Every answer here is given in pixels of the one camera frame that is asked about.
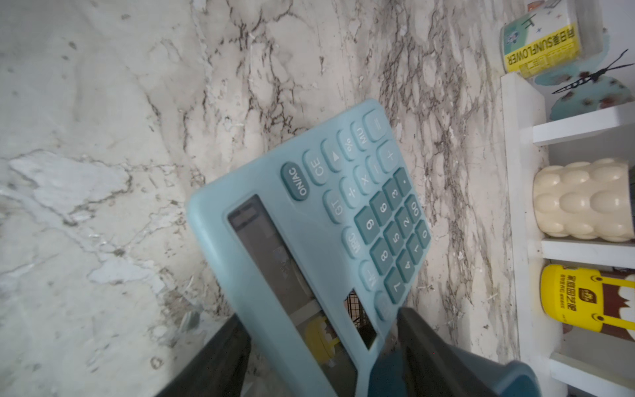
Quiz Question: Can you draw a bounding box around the yellow plastic jar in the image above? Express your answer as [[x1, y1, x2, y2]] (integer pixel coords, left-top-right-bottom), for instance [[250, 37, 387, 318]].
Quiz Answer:
[[540, 264, 634, 342]]

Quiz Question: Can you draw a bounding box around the teal plastic storage box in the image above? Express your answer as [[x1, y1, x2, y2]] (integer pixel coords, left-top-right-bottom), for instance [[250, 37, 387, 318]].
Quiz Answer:
[[368, 347, 542, 396]]

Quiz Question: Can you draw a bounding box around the light blue calculator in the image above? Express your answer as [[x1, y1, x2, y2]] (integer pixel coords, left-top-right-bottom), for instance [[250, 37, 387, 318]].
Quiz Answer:
[[188, 99, 432, 396]]

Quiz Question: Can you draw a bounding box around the cream bumpy plant pot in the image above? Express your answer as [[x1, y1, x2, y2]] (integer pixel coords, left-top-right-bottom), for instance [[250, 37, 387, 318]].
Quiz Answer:
[[532, 158, 634, 243]]

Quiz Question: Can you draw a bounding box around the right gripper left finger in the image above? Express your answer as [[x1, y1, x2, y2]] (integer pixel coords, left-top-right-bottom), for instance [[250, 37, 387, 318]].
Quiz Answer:
[[157, 315, 251, 397]]

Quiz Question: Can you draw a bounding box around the white wooden riser shelf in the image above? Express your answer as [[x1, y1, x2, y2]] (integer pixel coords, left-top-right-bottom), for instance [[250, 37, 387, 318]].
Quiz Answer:
[[501, 73, 634, 396]]

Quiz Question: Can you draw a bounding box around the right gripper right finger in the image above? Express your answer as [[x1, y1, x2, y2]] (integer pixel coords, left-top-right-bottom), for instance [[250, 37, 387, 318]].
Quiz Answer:
[[397, 307, 494, 396]]

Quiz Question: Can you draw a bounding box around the sunflower seed can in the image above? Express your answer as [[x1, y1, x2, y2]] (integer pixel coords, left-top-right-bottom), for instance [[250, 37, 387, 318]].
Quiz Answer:
[[500, 0, 604, 79]]

